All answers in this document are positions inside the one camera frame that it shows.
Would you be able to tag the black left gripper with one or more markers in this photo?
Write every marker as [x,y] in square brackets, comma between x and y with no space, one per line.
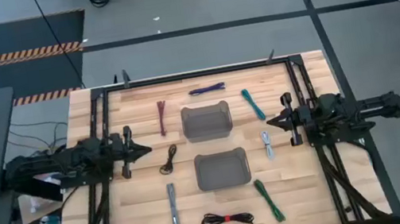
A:
[126,152]

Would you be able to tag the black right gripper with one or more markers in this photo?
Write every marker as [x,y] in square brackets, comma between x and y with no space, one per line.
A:
[298,120]

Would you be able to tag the translucent grey plastic bin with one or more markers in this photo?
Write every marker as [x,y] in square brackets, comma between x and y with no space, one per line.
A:
[221,169]
[206,123]

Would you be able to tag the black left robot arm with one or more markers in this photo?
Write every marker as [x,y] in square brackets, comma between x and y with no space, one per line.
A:
[82,158]

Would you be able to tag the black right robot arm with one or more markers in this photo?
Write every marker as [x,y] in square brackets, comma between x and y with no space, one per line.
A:
[345,113]

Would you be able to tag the teal tape roll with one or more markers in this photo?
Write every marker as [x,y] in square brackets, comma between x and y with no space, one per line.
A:
[52,221]

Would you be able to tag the cardboard box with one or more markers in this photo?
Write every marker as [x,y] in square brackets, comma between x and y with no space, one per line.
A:
[29,213]

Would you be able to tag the black hazard-striped floor mat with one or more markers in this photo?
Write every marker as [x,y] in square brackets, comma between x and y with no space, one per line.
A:
[11,37]

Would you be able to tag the grey frame clamp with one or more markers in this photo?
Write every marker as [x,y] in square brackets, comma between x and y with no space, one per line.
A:
[270,57]

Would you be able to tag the black aluminium table frame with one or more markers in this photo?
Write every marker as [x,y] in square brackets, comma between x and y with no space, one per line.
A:
[198,73]

